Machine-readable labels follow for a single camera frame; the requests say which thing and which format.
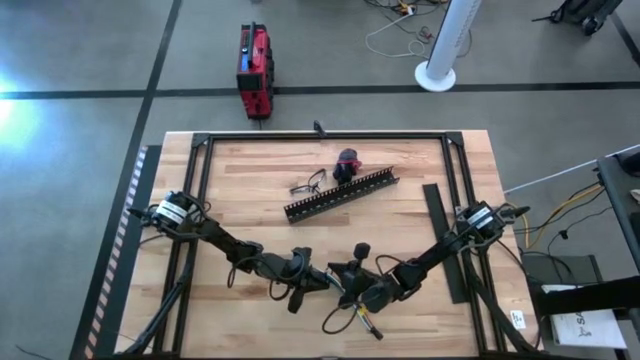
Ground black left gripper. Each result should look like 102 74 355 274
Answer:
282 247 332 297

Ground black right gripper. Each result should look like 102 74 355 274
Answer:
327 263 401 314

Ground black slotted cable duct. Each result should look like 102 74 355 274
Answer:
283 165 401 225

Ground black duct cover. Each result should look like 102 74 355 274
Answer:
422 183 470 305

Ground clear safety glasses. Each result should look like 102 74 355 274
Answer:
288 168 329 197

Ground black red hand tool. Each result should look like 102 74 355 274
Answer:
332 147 363 186

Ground dark grey floor box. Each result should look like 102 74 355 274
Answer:
522 254 604 289

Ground red black jobsite radio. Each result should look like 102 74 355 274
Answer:
236 21 276 121

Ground wide black bar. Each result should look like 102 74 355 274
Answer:
537 276 640 317

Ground white printed booklet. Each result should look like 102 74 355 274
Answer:
549 308 629 350

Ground white tower fan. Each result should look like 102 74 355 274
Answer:
414 0 484 94

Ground black desk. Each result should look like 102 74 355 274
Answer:
596 149 640 261

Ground black wheeled equipment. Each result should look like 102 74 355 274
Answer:
531 0 626 37

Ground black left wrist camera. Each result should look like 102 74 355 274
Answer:
286 288 306 315

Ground black cable loom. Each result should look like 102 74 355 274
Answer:
464 262 534 353
119 248 197 356

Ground black aluminium table frame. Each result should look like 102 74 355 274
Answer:
152 130 541 359

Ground black knob bracket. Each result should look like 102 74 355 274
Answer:
502 204 533 222

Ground yellow floor cable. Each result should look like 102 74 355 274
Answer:
504 183 607 250

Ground white floor cable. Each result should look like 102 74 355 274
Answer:
364 11 432 59

